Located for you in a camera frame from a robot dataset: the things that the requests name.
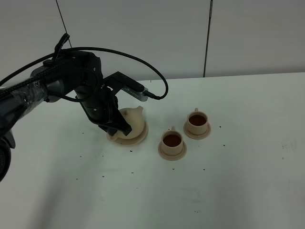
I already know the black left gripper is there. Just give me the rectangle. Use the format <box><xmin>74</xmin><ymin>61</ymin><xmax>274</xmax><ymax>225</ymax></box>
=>
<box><xmin>75</xmin><ymin>86</ymin><xmax>132</xmax><ymax>136</ymax></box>

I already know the beige ceramic teapot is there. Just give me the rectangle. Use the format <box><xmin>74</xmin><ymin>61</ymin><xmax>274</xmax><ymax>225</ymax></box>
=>
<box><xmin>107</xmin><ymin>106</ymin><xmax>145</xmax><ymax>141</ymax></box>

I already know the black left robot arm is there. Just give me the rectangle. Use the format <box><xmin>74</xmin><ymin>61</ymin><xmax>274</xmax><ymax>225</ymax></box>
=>
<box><xmin>0</xmin><ymin>50</ymin><xmax>132</xmax><ymax>179</ymax></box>

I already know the beige teapot saucer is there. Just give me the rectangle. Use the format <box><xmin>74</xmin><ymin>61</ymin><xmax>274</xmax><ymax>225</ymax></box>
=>
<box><xmin>106</xmin><ymin>122</ymin><xmax>149</xmax><ymax>147</ymax></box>

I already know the near beige teacup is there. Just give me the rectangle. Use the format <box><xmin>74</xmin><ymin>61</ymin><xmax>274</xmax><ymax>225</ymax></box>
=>
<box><xmin>161</xmin><ymin>126</ymin><xmax>183</xmax><ymax>156</ymax></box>

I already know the beige teacup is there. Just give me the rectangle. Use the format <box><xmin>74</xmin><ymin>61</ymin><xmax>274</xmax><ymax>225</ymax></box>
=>
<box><xmin>161</xmin><ymin>126</ymin><xmax>183</xmax><ymax>156</ymax></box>
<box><xmin>186</xmin><ymin>108</ymin><xmax>208</xmax><ymax>135</ymax></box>

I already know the near beige cup saucer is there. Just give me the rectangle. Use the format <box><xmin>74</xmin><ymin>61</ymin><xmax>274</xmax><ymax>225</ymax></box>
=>
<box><xmin>158</xmin><ymin>141</ymin><xmax>187</xmax><ymax>161</ymax></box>

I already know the beige cup saucer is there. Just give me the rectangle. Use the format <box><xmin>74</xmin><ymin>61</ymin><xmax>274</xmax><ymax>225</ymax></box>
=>
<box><xmin>158</xmin><ymin>141</ymin><xmax>187</xmax><ymax>161</ymax></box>
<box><xmin>183</xmin><ymin>121</ymin><xmax>211</xmax><ymax>140</ymax></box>

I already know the far beige cup saucer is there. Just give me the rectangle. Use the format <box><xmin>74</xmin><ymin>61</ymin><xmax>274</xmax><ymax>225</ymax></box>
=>
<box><xmin>183</xmin><ymin>121</ymin><xmax>211</xmax><ymax>140</ymax></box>

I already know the far beige teacup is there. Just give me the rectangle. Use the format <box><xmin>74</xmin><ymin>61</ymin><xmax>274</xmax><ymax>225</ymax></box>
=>
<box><xmin>186</xmin><ymin>108</ymin><xmax>208</xmax><ymax>135</ymax></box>

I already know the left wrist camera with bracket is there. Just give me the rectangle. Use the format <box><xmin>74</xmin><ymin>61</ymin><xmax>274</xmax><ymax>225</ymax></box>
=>
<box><xmin>103</xmin><ymin>72</ymin><xmax>148</xmax><ymax>102</ymax></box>

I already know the black braided left cable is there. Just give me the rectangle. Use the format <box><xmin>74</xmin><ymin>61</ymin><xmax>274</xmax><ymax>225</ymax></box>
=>
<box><xmin>0</xmin><ymin>34</ymin><xmax>169</xmax><ymax>103</ymax></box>

